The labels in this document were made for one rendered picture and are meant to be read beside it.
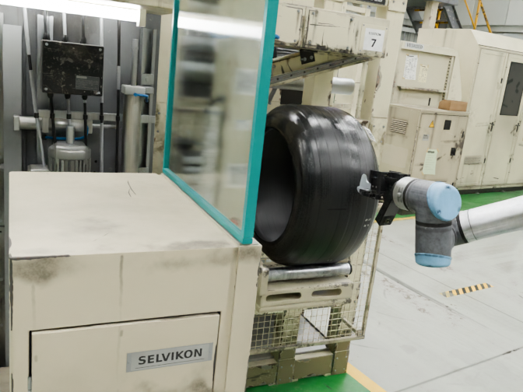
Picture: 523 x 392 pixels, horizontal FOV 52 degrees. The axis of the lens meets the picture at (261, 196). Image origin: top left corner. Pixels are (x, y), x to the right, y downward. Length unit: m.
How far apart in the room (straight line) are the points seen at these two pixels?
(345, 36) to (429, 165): 4.63
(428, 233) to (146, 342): 0.77
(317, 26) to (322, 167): 0.63
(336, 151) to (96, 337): 1.00
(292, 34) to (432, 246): 0.96
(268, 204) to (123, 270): 1.30
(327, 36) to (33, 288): 1.50
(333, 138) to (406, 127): 4.77
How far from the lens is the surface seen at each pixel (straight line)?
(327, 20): 2.07
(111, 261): 0.86
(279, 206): 2.14
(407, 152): 6.42
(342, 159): 1.67
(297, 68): 2.17
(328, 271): 1.87
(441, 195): 1.38
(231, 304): 0.96
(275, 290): 1.77
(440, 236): 1.41
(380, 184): 1.54
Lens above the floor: 1.58
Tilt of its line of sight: 14 degrees down
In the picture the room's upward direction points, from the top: 6 degrees clockwise
